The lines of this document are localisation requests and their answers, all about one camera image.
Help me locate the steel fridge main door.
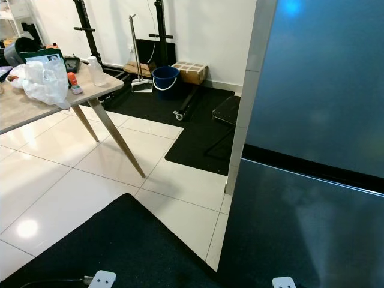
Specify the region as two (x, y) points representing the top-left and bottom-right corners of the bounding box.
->
(216, 157), (384, 288)

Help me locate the steel fridge freezer door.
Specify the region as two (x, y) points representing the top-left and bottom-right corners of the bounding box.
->
(241, 0), (384, 181)

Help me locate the wooden table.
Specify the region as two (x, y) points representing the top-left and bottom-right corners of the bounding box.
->
(0, 66), (146, 179)

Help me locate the crumpled clear plastic bag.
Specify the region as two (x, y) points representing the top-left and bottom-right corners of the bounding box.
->
(9, 57), (71, 110)

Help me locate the grey bin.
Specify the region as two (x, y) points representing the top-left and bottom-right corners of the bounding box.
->
(3, 36), (43, 67)

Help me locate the green box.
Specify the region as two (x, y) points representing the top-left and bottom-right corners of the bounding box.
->
(19, 49), (64, 65)

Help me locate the small orange bottle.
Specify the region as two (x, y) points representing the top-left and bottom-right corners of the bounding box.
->
(67, 72), (84, 95)

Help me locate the clear plastic bottle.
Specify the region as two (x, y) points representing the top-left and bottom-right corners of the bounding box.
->
(87, 56), (107, 88)

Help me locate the flat brown cardboard box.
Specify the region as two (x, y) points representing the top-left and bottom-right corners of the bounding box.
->
(123, 60), (154, 77)

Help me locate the black rug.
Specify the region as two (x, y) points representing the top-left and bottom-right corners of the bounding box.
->
(0, 193), (220, 288)

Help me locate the blue bucket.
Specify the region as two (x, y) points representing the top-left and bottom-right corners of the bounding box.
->
(152, 65), (180, 100)

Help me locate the black metal rack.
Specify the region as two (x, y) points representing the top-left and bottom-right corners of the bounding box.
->
(72, 0), (202, 121)

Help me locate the black gym floor mat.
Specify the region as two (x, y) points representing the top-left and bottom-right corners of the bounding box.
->
(96, 72), (241, 176)

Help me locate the taped brown cardboard box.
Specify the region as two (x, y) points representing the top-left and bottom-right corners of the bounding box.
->
(172, 61), (208, 85)

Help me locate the black step stool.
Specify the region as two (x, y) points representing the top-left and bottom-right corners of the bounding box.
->
(212, 95), (241, 127)

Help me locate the silver handled dustpan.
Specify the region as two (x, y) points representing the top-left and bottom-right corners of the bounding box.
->
(129, 14), (154, 92)

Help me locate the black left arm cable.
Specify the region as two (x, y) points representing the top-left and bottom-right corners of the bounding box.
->
(30, 276), (95, 288)

